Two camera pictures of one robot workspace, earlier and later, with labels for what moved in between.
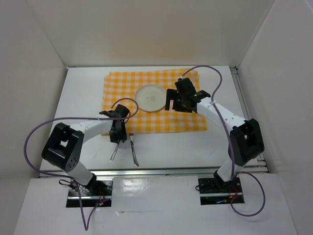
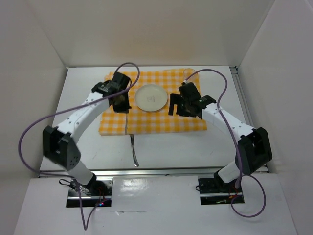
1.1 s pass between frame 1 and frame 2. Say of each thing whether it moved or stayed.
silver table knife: stayed
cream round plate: stayed
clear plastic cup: stayed
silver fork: moved
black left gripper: moved
